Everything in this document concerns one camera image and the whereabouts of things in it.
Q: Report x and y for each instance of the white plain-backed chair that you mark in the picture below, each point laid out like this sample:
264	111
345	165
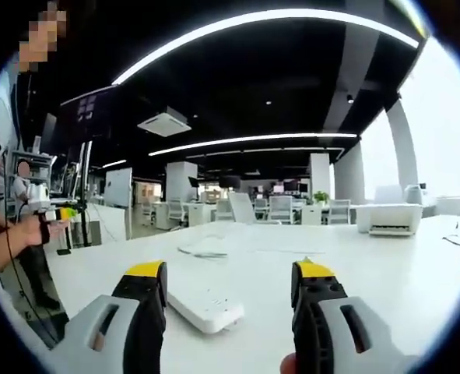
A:
242	208

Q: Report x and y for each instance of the group of white office chairs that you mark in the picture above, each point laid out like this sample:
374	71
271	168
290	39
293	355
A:
280	206

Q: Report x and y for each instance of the white table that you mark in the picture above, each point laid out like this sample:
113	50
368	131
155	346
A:
369	272

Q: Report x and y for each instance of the green potted plant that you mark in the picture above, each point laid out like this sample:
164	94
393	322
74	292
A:
321	197

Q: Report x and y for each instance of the white storage shelf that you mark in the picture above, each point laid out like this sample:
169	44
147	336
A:
39	167

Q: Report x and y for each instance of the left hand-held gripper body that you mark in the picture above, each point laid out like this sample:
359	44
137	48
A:
39	195

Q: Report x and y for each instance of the person's left hand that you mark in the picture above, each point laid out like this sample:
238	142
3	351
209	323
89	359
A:
27	235

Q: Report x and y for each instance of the white printer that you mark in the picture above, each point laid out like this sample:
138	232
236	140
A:
389	216

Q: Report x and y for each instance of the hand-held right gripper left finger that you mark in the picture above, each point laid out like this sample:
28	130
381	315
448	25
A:
97	343

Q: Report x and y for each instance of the ceiling air conditioner unit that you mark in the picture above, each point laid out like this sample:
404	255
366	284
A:
164	124

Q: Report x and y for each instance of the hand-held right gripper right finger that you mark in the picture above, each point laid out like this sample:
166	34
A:
331	343

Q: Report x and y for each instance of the white power strip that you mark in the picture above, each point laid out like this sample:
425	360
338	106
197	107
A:
206	311

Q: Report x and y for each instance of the white rounded appliance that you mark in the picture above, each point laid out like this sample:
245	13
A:
414	194

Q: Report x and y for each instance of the dark hanging monitor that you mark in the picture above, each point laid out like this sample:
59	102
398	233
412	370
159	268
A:
87	111

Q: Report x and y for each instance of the black tripod stand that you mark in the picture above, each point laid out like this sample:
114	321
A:
84	195

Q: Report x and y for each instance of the rolling whiteboard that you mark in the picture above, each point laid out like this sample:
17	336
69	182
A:
118	189

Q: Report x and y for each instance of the person's right hand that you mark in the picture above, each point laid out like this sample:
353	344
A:
289	364

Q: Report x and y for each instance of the long ceiling light strip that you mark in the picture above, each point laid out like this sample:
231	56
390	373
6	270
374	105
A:
253	19
253	139

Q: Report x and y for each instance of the white side desk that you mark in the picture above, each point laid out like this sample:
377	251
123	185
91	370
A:
109	222

